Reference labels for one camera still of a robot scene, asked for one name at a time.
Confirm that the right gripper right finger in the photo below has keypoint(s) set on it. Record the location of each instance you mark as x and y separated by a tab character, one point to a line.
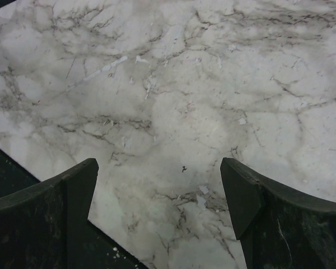
278	226

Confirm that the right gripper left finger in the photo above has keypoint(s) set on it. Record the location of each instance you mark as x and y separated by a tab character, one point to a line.
42	226

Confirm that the black mounting base bar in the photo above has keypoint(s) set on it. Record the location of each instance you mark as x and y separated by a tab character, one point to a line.
98	249

